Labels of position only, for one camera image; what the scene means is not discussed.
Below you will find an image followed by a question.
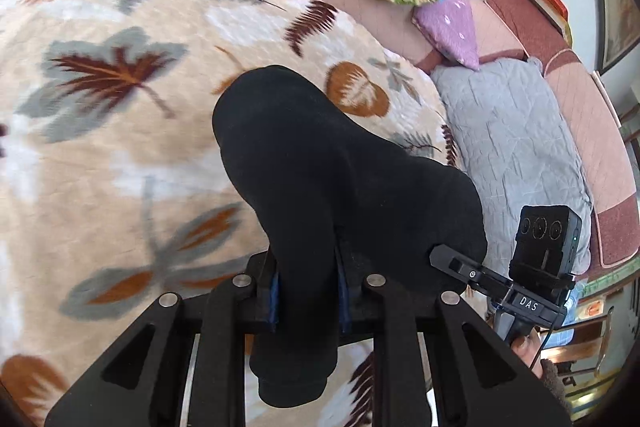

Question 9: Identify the person's right hand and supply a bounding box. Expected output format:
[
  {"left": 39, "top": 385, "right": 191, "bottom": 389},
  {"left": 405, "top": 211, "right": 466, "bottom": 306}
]
[{"left": 510, "top": 327, "right": 548, "bottom": 379}]

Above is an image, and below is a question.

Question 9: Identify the person's right forearm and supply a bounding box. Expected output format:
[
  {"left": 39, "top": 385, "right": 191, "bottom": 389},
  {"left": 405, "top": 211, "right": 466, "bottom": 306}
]
[{"left": 537, "top": 359, "right": 573, "bottom": 414}]

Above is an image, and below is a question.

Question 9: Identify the purple dotted pillow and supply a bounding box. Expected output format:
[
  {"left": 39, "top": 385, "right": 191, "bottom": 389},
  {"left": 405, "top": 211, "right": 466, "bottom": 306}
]
[{"left": 412, "top": 0, "right": 481, "bottom": 72}]

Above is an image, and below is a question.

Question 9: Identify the framed wall picture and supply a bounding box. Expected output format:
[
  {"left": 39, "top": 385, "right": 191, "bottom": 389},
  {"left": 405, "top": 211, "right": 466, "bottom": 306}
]
[{"left": 585, "top": 0, "right": 640, "bottom": 76}]

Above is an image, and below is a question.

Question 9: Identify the grey quilted blanket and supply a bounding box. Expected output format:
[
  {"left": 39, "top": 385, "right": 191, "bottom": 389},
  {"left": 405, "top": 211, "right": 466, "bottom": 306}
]
[{"left": 430, "top": 57, "right": 596, "bottom": 278}]

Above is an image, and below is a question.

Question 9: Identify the wooden chair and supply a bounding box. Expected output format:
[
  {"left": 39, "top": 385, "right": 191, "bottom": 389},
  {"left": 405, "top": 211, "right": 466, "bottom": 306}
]
[{"left": 545, "top": 302, "right": 617, "bottom": 388}]

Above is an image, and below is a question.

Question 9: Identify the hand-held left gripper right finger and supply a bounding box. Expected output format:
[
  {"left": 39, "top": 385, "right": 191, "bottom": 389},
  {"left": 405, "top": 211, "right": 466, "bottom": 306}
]
[{"left": 334, "top": 242, "right": 573, "bottom": 427}]

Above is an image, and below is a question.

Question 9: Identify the beige leaf-print blanket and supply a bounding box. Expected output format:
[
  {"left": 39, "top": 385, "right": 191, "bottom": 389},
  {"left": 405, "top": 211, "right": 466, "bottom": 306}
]
[{"left": 0, "top": 0, "right": 463, "bottom": 427}]

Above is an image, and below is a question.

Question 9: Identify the black sock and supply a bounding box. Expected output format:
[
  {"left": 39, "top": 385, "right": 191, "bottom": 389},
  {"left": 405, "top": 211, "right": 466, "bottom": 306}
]
[{"left": 212, "top": 66, "right": 488, "bottom": 408}]

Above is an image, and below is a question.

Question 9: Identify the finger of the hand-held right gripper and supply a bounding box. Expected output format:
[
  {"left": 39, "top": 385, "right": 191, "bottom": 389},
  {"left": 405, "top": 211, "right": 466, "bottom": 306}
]
[{"left": 429, "top": 244, "right": 516, "bottom": 304}]

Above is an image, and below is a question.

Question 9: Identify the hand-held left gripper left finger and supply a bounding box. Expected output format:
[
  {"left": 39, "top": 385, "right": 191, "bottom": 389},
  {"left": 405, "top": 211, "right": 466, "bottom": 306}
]
[{"left": 44, "top": 252, "right": 281, "bottom": 427}]

